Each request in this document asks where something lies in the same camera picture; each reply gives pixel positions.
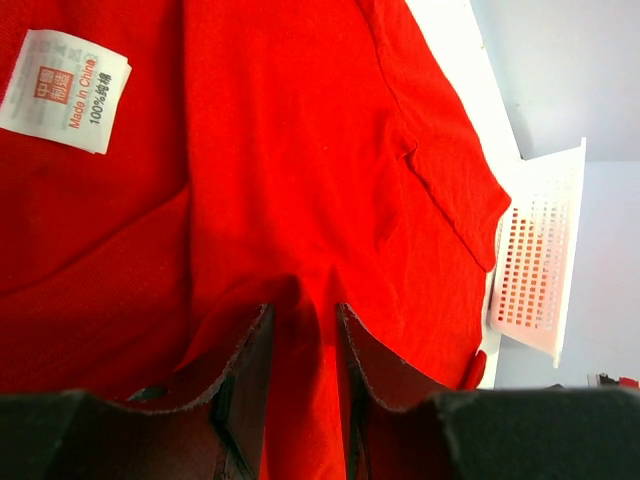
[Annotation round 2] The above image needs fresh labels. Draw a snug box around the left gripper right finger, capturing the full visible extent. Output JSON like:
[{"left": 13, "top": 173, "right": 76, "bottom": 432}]
[{"left": 336, "top": 304, "right": 639, "bottom": 479}]

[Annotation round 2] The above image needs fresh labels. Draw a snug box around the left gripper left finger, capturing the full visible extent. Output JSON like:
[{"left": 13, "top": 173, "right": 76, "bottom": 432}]
[{"left": 1, "top": 304, "right": 274, "bottom": 479}]

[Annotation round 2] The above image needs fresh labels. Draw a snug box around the red t shirt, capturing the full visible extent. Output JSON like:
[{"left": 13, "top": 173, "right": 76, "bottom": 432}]
[{"left": 1, "top": 1, "right": 510, "bottom": 479}]

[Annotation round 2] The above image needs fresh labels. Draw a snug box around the white plastic basket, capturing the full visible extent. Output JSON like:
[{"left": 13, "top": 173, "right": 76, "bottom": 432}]
[{"left": 488, "top": 139, "right": 587, "bottom": 368}]

